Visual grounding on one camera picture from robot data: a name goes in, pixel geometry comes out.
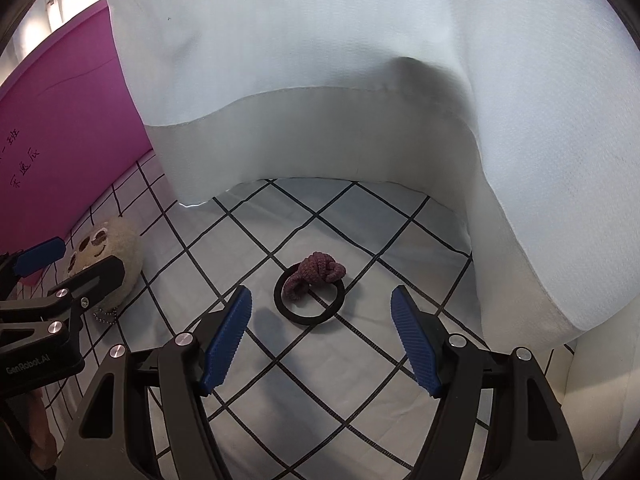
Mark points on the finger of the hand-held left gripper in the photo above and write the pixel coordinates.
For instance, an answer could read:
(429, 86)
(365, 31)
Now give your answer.
(100, 272)
(40, 256)

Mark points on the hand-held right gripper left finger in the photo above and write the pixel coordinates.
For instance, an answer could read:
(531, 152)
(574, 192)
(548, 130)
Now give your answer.
(227, 340)

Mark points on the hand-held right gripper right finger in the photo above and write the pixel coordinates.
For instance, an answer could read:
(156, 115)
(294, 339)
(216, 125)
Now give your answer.
(415, 345)

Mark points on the person's left hand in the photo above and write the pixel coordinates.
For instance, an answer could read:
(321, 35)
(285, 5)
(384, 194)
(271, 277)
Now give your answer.
(42, 430)

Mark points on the white black grid bedsheet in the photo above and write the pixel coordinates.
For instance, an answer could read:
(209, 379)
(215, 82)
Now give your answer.
(300, 400)

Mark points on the magenta board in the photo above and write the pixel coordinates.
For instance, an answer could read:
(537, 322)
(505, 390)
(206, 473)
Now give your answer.
(65, 135)

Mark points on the white curtain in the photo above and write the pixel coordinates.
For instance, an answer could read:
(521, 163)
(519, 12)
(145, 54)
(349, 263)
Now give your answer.
(350, 85)

